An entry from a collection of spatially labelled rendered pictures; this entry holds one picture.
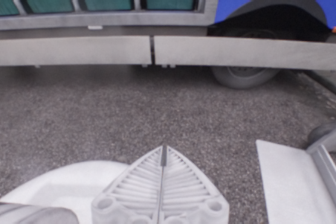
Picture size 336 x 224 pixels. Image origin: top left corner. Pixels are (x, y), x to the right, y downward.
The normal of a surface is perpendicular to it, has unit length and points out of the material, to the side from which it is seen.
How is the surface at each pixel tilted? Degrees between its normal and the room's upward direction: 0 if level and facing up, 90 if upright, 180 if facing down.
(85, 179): 1
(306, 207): 0
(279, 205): 0
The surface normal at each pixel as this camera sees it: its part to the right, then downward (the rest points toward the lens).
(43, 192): 0.91, 0.00
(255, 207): 0.00, -0.72
